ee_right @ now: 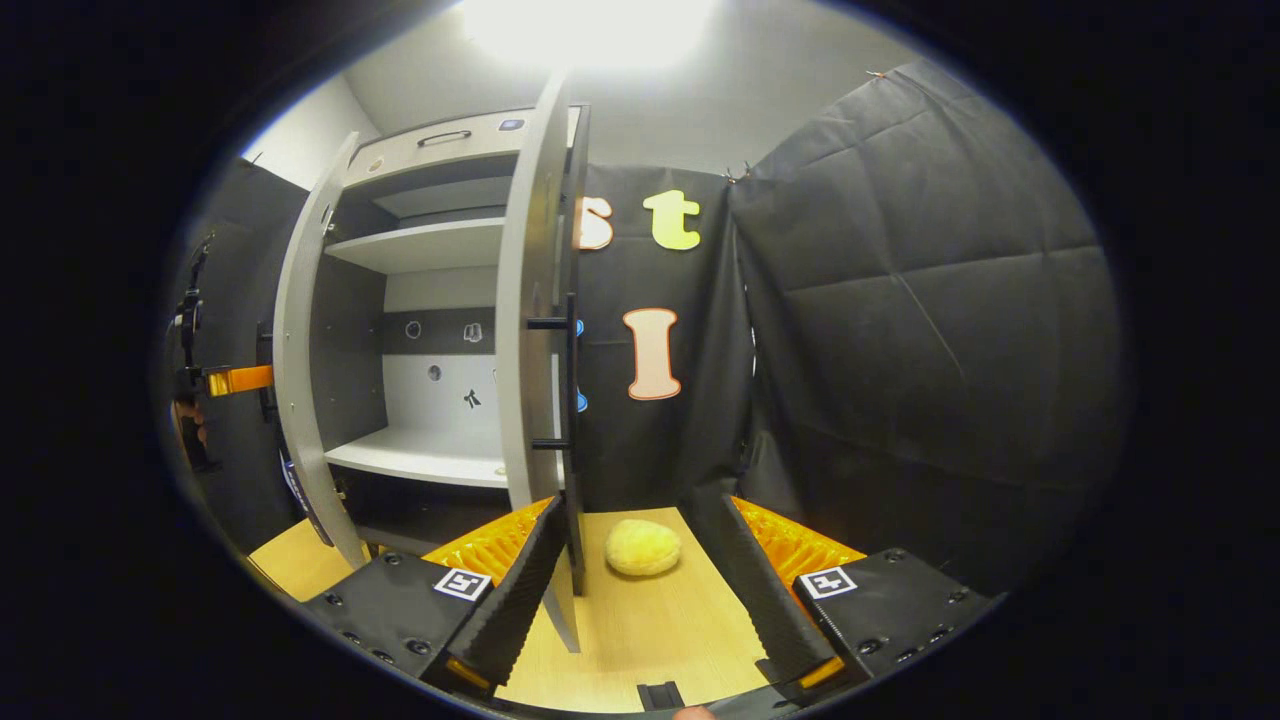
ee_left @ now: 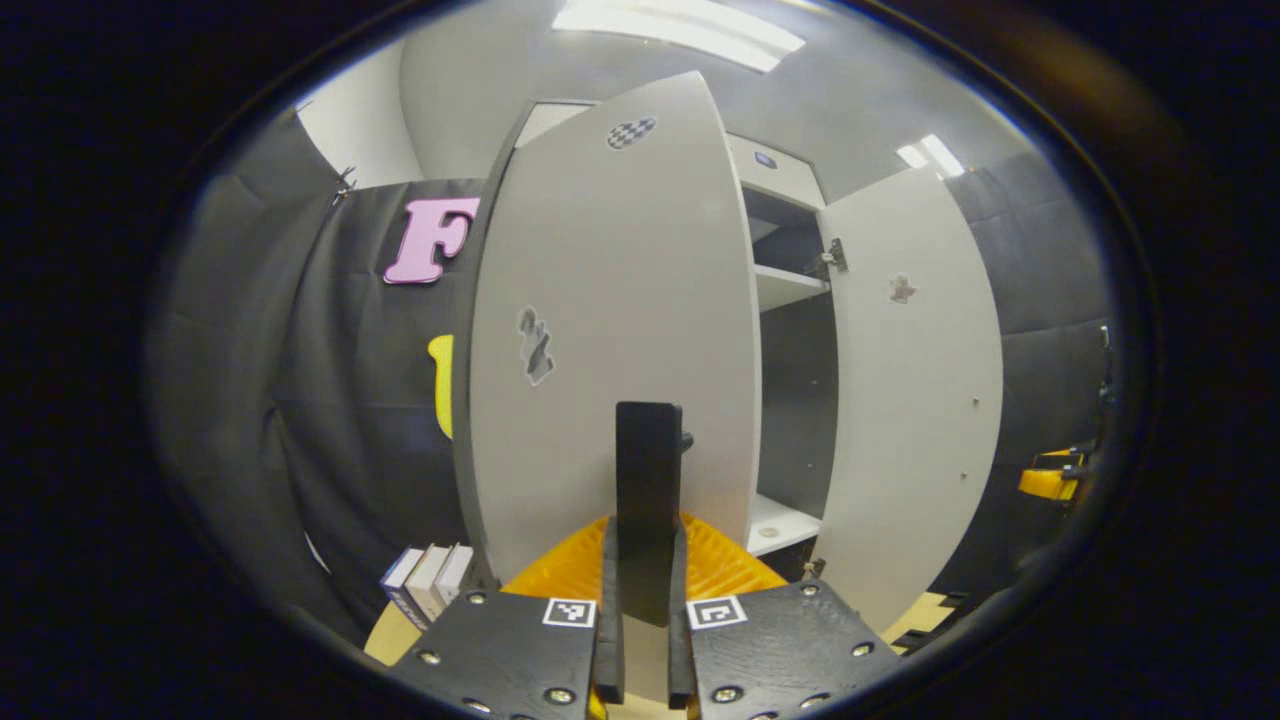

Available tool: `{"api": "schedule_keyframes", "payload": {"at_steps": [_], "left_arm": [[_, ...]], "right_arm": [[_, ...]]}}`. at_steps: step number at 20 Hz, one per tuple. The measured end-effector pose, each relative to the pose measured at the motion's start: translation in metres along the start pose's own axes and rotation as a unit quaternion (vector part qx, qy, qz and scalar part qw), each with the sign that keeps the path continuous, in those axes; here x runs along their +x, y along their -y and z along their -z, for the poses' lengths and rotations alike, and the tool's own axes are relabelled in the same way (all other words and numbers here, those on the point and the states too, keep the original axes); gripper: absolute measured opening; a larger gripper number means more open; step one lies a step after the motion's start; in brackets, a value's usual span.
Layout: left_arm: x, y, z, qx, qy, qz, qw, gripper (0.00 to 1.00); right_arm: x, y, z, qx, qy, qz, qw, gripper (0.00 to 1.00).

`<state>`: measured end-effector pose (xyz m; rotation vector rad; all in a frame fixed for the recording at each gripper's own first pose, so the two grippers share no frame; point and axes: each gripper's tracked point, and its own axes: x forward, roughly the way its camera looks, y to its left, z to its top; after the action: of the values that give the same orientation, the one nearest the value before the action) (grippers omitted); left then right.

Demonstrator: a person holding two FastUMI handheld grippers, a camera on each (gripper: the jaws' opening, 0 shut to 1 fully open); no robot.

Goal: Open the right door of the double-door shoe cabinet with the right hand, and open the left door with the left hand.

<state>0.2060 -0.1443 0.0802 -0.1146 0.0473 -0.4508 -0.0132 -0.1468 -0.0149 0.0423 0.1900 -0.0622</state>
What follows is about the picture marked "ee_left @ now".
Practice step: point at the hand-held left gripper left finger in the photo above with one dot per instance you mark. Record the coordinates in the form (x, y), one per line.
(500, 650)

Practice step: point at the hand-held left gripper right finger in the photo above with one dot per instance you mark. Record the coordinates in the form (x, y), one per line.
(790, 650)

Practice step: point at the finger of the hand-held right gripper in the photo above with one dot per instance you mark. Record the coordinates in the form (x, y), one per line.
(1048, 483)

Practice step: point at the grey cabinet door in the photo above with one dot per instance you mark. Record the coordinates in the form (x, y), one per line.
(620, 300)
(910, 420)

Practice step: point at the metal door hinge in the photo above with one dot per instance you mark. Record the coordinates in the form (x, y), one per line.
(828, 258)
(812, 568)

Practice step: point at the white paperback book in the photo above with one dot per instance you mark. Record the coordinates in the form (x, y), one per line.
(428, 580)

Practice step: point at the small ceiling light panel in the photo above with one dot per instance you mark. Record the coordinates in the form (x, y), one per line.
(930, 155)

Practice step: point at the black binder clip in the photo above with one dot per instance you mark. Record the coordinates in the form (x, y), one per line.
(345, 183)

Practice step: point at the large ceiling light panel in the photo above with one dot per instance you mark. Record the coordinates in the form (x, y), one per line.
(680, 30)

